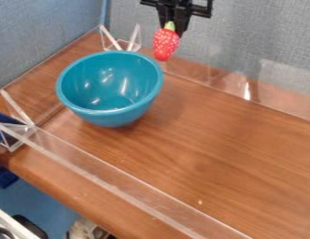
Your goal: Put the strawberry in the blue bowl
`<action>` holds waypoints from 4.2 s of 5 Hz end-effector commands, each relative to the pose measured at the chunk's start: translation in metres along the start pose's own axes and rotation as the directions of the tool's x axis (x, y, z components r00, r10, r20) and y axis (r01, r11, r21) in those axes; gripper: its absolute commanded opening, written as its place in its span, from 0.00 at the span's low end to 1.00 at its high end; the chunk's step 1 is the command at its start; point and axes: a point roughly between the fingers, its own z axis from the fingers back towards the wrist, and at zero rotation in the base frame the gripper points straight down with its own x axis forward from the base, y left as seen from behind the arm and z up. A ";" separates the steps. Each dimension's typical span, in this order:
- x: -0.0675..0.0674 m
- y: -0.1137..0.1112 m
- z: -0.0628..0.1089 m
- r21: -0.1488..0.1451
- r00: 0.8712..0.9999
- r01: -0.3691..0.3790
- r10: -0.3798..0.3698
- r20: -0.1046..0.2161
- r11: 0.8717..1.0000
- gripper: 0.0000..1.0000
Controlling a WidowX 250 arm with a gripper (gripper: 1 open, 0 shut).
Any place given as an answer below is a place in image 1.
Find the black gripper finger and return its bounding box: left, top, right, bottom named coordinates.
left=156, top=3, right=175, bottom=27
left=173, top=6, right=191, bottom=36

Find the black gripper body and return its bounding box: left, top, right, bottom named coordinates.
left=140, top=0, right=213, bottom=18

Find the red toy strawberry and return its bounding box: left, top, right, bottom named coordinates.
left=152, top=21, right=180, bottom=62

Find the blue plastic bowl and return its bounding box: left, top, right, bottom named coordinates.
left=55, top=51, right=164, bottom=128

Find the clear acrylic back barrier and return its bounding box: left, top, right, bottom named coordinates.
left=99, top=23, right=310, bottom=123

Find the clear acrylic barrier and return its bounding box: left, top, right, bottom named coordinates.
left=0, top=26, right=105, bottom=127
left=0, top=123, right=252, bottom=239
left=99, top=23, right=310, bottom=123

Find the clear acrylic left barrier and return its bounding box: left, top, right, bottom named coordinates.
left=0, top=26, right=105, bottom=127

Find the clear acrylic front barrier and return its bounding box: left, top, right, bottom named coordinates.
left=0, top=123, right=252, bottom=239

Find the dark blue clamp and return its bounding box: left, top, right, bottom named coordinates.
left=0, top=112, right=21, bottom=190

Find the white crumpled object below table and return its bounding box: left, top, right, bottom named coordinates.
left=67, top=218, right=107, bottom=239

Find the black and silver equipment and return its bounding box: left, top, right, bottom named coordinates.
left=0, top=209, right=48, bottom=239

